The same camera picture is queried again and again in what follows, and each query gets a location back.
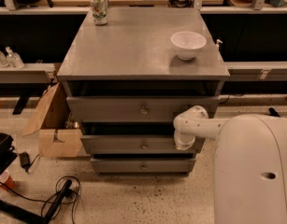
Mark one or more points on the grey bottom drawer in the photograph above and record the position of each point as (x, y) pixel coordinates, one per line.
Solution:
(143, 166)

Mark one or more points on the grey top drawer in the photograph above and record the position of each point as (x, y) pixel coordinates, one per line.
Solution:
(135, 109)

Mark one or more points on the white pump bottle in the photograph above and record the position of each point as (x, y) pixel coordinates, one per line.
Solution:
(219, 44)

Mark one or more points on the black stand base bar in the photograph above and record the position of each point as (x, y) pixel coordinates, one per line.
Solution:
(31, 218)

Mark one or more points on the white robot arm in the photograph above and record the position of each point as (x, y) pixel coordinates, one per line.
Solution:
(250, 164)

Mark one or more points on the red plastic cup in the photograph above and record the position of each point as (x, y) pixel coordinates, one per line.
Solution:
(6, 181)

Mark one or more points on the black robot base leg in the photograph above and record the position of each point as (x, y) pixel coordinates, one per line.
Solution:
(273, 112)

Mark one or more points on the black power adapter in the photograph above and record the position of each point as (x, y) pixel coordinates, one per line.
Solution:
(25, 160)

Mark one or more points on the white ceramic bowl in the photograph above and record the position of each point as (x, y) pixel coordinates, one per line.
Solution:
(187, 44)

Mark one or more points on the open cardboard box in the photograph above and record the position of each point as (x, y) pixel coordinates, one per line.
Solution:
(57, 138)

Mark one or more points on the grey drawer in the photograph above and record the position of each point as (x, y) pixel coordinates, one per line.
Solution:
(135, 109)
(143, 166)
(135, 144)

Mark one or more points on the grey wooden drawer cabinet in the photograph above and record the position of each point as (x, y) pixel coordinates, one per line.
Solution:
(132, 56)

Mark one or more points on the black bin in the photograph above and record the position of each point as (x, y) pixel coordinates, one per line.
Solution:
(7, 155)

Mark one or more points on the clear sanitizer bottle right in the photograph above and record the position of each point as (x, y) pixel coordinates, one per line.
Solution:
(14, 59)

